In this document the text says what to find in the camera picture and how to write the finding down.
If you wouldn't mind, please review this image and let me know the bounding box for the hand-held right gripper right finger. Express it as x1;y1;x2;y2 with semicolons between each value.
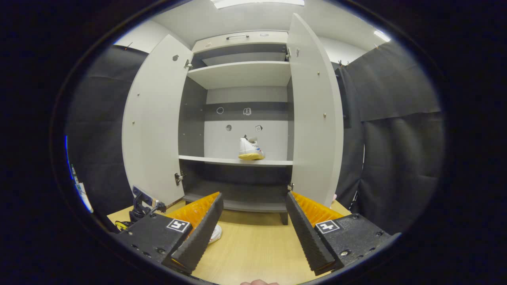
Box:
285;191;393;276

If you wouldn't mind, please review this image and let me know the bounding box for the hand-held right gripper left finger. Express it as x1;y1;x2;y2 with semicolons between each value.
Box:
118;192;224;275

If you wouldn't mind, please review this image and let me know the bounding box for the white shoe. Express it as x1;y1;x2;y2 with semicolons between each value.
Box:
208;224;222;245
238;136;265;161

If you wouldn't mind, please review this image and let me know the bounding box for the grey shoe cabinet door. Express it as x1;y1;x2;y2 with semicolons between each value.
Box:
122;34;194;206
286;13;344;208

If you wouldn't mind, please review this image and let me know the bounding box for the grey shoe cabinet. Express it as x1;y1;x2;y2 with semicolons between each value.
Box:
122;13;344;226

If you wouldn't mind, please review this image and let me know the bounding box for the grey cabinet drawer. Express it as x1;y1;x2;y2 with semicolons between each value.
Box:
192;31;288;54

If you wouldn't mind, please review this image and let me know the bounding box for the black backdrop cloth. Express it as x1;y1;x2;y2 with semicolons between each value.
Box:
67;45;148;216
345;40;445;235
332;63;365;208

